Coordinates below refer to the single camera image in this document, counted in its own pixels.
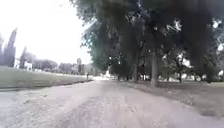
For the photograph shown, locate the row of large trees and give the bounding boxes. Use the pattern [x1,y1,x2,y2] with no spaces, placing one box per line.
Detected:
[69,0,224,88]

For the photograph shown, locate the dark ditch strip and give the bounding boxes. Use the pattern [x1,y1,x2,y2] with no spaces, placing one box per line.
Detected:
[0,79,94,93]

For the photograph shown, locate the grey gravel path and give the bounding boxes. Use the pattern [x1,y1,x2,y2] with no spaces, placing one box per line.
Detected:
[0,79,224,128]

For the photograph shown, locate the leaf-strewn bare ground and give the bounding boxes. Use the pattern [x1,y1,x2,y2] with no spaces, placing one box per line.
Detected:
[123,79,224,119]

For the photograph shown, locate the grass field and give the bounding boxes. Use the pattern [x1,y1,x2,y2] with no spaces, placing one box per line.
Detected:
[0,65,91,90]

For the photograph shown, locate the distant row of trees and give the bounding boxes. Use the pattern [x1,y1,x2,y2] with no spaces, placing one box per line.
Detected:
[18,46,96,76]

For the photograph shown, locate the tall cypress tree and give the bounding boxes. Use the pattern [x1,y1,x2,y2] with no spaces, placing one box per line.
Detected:
[2,27,18,68]

